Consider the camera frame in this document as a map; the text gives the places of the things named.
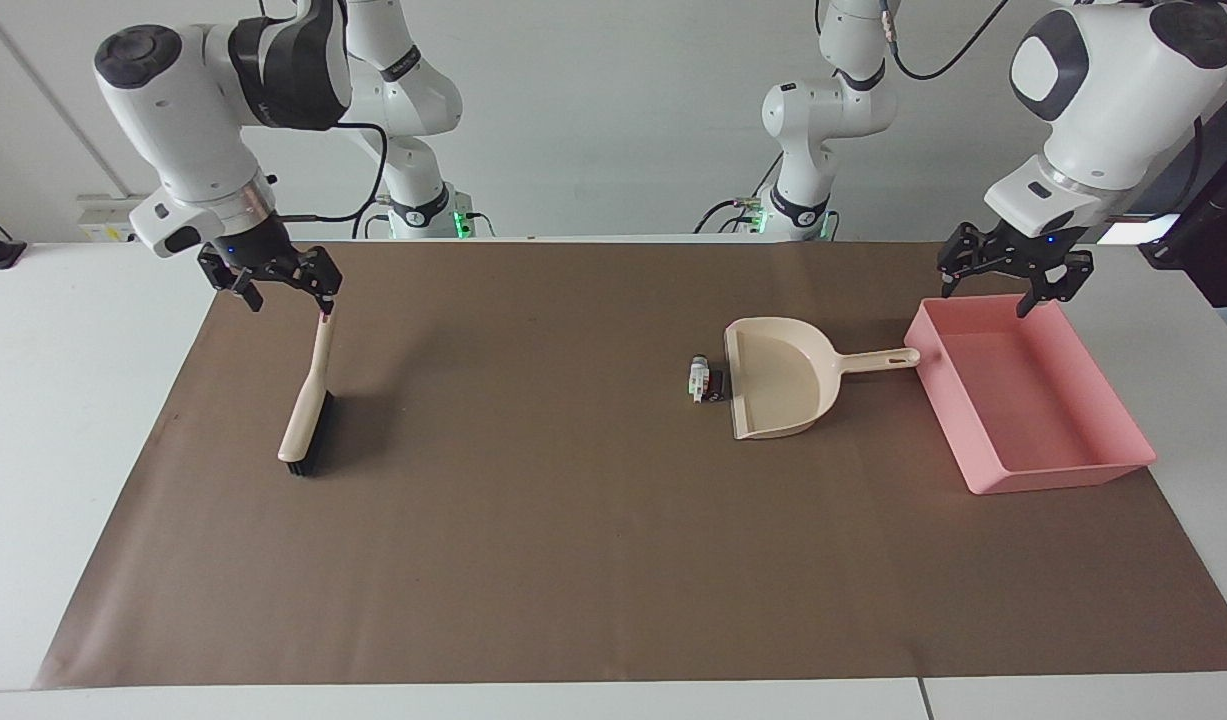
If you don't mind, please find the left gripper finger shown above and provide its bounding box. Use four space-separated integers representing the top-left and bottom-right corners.
1015 248 1096 320
936 221 1006 300

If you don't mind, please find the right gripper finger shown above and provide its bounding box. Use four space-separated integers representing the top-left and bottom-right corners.
273 244 344 318
197 244 266 313

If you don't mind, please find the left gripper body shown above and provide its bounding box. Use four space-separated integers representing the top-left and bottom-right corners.
987 226 1090 277

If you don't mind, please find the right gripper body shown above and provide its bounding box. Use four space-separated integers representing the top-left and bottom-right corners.
213 224 302 285

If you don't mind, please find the pink plastic bin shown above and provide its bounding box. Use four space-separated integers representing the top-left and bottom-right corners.
904 293 1159 497

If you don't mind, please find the beige brush with black bristles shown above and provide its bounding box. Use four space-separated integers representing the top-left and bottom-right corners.
277 300 337 479

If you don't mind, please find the beige plastic dustpan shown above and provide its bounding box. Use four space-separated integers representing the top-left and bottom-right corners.
723 316 922 442

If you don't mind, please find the black cable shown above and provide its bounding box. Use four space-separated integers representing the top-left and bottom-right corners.
692 155 784 237
878 0 1014 83
1133 115 1210 223
273 121 390 224

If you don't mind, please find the white wall socket box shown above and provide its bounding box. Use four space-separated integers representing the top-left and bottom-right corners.
76 194 142 244

